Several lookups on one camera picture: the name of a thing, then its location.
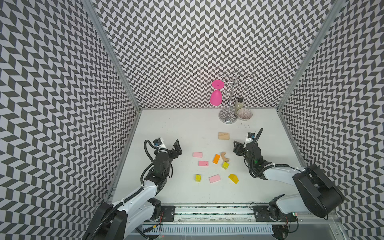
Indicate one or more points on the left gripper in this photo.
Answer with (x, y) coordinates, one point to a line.
(175, 154)

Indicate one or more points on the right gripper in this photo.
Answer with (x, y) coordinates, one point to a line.
(250, 148)

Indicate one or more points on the pink block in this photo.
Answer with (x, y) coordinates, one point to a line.
(214, 179)
(197, 154)
(203, 163)

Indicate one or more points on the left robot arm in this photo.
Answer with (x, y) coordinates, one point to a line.
(135, 192)

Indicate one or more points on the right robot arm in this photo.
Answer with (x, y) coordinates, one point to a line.
(316, 193)

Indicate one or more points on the natural wood arch block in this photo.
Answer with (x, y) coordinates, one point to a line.
(224, 158)

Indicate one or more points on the orange block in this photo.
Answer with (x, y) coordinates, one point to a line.
(216, 159)

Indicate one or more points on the yellow wedge block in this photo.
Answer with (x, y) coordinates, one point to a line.
(234, 178)

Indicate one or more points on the yellow cube right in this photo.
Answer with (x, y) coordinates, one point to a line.
(225, 165)

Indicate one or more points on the yellow cube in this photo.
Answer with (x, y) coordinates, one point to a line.
(225, 165)
(198, 178)

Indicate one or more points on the chrome glass holder stand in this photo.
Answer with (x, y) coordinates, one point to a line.
(228, 115)

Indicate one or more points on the pink striped bowl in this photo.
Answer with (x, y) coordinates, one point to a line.
(244, 114)

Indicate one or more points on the yellow cube left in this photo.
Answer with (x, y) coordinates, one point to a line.
(198, 178)

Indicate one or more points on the spice jar black lid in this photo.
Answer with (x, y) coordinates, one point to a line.
(239, 103)

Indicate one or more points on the pink plastic wine glass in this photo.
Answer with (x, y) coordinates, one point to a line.
(217, 96)

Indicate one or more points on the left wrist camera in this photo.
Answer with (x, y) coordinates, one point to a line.
(159, 143)

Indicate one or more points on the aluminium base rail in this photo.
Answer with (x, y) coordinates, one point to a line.
(231, 220)

